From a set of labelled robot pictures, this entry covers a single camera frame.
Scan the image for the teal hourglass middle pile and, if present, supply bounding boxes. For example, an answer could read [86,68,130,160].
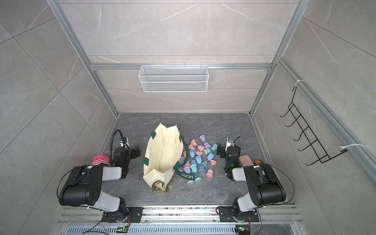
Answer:
[190,164,197,173]

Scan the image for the white wire mesh basket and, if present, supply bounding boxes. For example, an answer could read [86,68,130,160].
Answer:
[138,65,210,93]

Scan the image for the teal green hourglass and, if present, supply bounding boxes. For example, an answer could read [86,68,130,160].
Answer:
[211,144,218,151]

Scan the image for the cream canvas tote bag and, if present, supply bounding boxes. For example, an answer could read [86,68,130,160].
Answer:
[143,123,196,192]

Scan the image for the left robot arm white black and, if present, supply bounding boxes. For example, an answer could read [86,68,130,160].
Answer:
[57,147,143,223]

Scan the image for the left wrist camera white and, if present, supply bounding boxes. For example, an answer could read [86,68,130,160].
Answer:
[120,137,130,149]

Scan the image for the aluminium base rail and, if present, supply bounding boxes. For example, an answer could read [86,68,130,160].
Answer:
[56,205,306,235]

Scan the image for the pink hourglass right floor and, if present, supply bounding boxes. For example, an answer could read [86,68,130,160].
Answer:
[206,169,213,178]

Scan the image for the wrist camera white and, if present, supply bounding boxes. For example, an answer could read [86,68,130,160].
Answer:
[225,136,236,152]
[120,137,130,149]

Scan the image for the purple hourglass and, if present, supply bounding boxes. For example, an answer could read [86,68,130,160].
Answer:
[199,135,206,142]

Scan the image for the blue hourglass middle pile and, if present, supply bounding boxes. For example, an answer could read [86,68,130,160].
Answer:
[195,156,202,164]

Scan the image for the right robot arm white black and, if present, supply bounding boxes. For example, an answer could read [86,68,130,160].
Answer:
[217,145,286,221]

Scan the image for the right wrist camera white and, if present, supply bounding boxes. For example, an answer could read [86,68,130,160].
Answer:
[225,136,236,152]

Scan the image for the black wire hook rack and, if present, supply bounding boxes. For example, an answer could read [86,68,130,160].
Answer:
[280,87,348,166]

